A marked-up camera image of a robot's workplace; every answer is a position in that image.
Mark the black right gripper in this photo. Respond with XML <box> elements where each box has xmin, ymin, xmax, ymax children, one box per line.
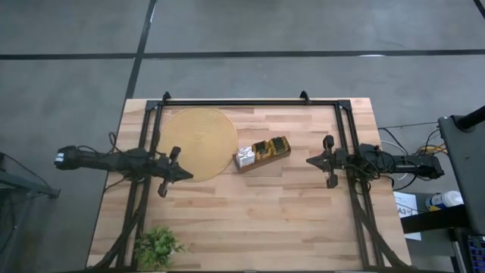
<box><xmin>305</xmin><ymin>135</ymin><xmax>349</xmax><ymax>190</ymax></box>

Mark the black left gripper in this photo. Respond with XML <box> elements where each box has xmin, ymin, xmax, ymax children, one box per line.
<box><xmin>157</xmin><ymin>146</ymin><xmax>195</xmax><ymax>199</ymax></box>

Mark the green yellow tea packet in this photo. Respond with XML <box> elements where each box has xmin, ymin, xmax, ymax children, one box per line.
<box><xmin>270</xmin><ymin>135</ymin><xmax>289</xmax><ymax>155</ymax></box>

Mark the wooden tea organizer box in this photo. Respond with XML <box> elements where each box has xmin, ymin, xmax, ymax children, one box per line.
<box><xmin>232</xmin><ymin>135</ymin><xmax>293</xmax><ymax>174</ymax></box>

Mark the round woven placemat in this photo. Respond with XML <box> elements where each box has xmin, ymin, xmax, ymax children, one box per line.
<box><xmin>156</xmin><ymin>107</ymin><xmax>239</xmax><ymax>184</ymax></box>

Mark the small green table plant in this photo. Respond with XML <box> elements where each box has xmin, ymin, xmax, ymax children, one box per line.
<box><xmin>132</xmin><ymin>225</ymin><xmax>188</xmax><ymax>271</ymax></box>

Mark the white paper sheet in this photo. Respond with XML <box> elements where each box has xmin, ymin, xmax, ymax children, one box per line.
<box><xmin>393</xmin><ymin>190</ymin><xmax>423</xmax><ymax>242</ymax></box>

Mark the black shelf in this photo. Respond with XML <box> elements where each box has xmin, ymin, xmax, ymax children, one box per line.
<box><xmin>399</xmin><ymin>203</ymin><xmax>471</xmax><ymax>234</ymax></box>

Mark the wipes canister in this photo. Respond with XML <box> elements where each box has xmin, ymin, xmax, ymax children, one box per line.
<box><xmin>424</xmin><ymin>190</ymin><xmax>465</xmax><ymax>212</ymax></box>

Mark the dark grey cart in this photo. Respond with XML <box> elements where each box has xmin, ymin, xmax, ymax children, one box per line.
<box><xmin>437</xmin><ymin>105</ymin><xmax>485</xmax><ymax>236</ymax></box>

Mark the black stand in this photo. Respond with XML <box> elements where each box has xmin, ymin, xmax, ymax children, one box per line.
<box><xmin>0</xmin><ymin>151</ymin><xmax>62</xmax><ymax>273</ymax></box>

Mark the black keyboard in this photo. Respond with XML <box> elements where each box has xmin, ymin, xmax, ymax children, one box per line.
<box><xmin>465</xmin><ymin>233</ymin><xmax>485</xmax><ymax>273</ymax></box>

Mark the black aluminium rig frame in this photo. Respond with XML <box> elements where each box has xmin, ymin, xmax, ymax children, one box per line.
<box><xmin>87</xmin><ymin>89</ymin><xmax>414</xmax><ymax>272</ymax></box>

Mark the yellow cable bundle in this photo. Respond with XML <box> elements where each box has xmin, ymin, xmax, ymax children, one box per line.
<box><xmin>415</xmin><ymin>143</ymin><xmax>448</xmax><ymax>156</ymax></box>

